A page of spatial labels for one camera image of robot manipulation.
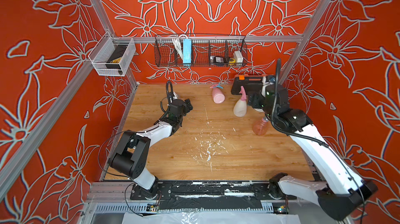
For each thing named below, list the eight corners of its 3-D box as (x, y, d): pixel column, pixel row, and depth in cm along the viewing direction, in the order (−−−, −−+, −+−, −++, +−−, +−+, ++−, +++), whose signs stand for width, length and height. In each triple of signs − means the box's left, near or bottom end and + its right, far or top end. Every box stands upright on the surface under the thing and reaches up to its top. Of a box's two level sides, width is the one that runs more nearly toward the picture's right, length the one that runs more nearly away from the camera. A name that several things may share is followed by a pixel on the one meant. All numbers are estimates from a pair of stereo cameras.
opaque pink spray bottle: (213, 104, 109) (214, 98, 104) (212, 93, 116) (213, 87, 110) (223, 104, 109) (225, 98, 104) (222, 93, 116) (223, 87, 110)
